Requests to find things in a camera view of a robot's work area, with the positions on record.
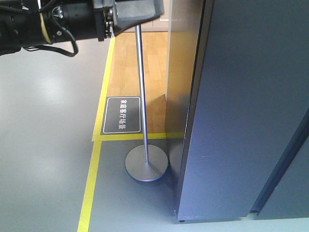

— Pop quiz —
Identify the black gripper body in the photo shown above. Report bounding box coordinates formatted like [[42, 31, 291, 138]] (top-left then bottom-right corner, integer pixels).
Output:
[[93, 0, 165, 41]]

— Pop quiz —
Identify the fridge door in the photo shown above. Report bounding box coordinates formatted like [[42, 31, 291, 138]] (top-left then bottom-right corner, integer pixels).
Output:
[[177, 0, 309, 221]]

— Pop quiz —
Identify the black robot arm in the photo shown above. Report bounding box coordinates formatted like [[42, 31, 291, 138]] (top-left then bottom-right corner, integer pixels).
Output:
[[0, 0, 165, 57]]

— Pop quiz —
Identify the dark grey fridge body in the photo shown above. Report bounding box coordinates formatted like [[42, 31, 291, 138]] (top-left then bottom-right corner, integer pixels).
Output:
[[250, 113, 309, 219]]

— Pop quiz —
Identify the black floor label sign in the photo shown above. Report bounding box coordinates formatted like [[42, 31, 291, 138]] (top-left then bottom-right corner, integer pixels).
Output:
[[102, 96, 141, 134]]

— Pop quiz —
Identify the silver sign stand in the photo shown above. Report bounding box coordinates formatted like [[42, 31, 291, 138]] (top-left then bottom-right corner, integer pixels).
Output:
[[125, 25, 169, 182]]

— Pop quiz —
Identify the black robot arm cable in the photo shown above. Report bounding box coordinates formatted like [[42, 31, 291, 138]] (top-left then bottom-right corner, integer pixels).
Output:
[[23, 14, 79, 58]]

